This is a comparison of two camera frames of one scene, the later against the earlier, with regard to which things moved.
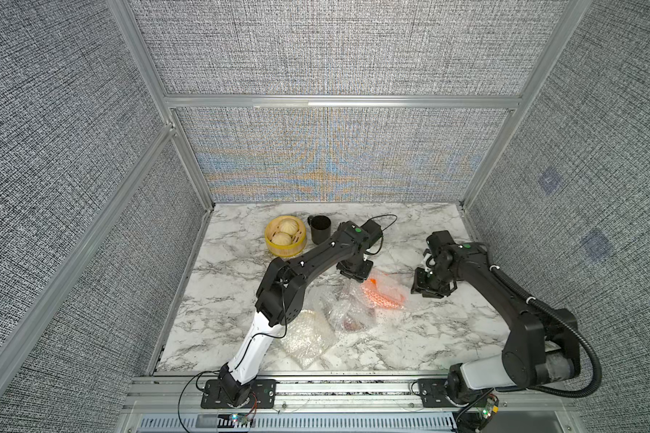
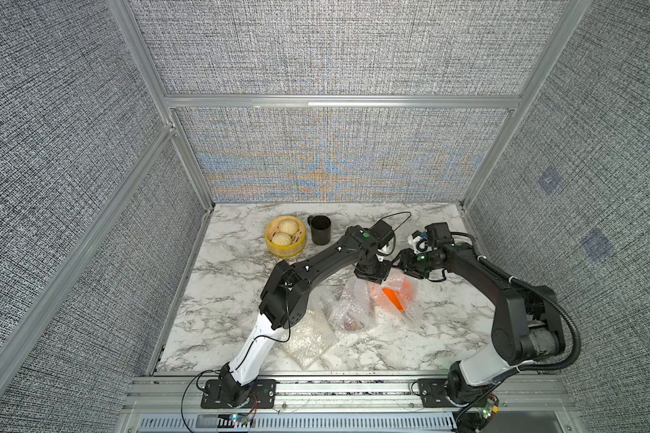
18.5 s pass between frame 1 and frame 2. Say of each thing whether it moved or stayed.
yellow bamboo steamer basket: stayed
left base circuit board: stayed
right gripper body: moved
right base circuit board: stayed
